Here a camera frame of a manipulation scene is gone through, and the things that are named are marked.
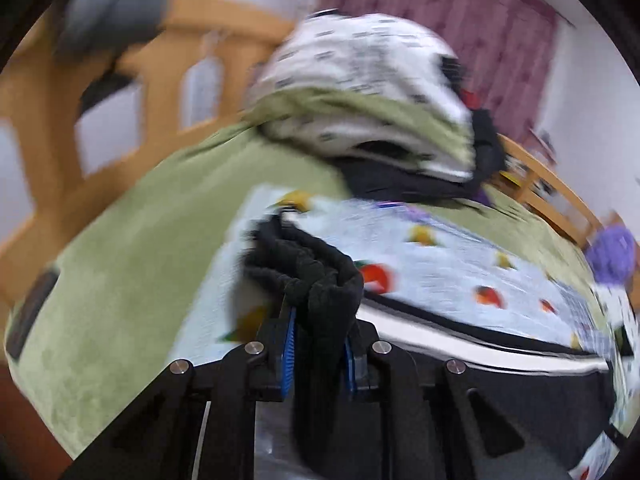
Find black pants with white waistband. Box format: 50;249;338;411
240;212;618;480

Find dark cloth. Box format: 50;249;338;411
80;71;137;112

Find wooden bed frame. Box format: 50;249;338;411
0;0;606;306

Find black jacket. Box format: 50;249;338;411
340;57;508;202

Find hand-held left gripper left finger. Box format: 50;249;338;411
60;306;298;480

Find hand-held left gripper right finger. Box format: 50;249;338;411
344;320;576;480

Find white floral folded quilt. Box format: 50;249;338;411
245;12;476;183

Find maroon curtain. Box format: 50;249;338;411
317;0;558;146

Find green blanket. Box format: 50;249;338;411
5;120;601;461

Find fruit print plastic mat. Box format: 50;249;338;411
195;185;640;480

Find grey hat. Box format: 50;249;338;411
55;0;171;56

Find purple plush toy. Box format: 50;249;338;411
585;225;639;286

